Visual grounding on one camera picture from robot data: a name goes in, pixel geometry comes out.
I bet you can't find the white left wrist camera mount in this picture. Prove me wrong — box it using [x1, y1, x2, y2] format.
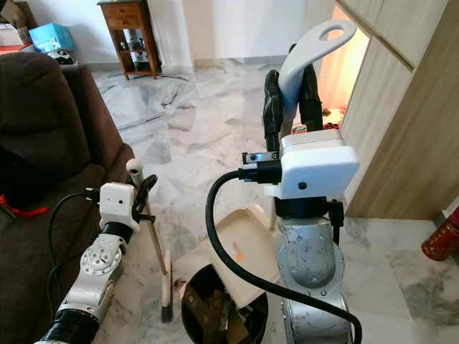
[98, 183, 138, 231]

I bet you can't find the dark brown sofa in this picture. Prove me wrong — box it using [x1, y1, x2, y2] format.
[0, 52, 136, 344]

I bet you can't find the black round bin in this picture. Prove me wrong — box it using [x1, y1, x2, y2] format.
[181, 263, 270, 344]

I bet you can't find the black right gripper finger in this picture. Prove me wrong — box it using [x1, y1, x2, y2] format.
[263, 68, 283, 153]
[289, 43, 323, 133]

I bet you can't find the light wood wardrobe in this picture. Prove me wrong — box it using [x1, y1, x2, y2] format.
[303, 0, 459, 221]

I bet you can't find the blue box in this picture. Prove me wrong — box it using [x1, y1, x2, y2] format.
[29, 23, 76, 53]

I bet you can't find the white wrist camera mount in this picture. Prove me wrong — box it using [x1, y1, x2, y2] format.
[98, 183, 138, 231]
[264, 129, 361, 200]

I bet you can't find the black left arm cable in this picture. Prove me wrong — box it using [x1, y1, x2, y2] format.
[47, 190, 101, 316]

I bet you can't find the dark wooden side table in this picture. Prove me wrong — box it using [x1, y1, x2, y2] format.
[98, 0, 163, 81]

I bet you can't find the red cylinder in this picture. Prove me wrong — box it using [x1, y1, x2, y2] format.
[421, 215, 459, 262]

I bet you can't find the brown cardboard box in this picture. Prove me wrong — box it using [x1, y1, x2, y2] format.
[0, 0, 37, 29]

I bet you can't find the white broom with pink shaft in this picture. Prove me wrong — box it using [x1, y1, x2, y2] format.
[126, 159, 174, 323]

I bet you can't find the beige dustpan with loop handle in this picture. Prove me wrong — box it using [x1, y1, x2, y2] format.
[204, 18, 358, 309]

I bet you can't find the red cord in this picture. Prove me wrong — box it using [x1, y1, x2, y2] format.
[0, 195, 47, 218]

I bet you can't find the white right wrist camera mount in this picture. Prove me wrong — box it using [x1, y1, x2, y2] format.
[264, 129, 361, 200]

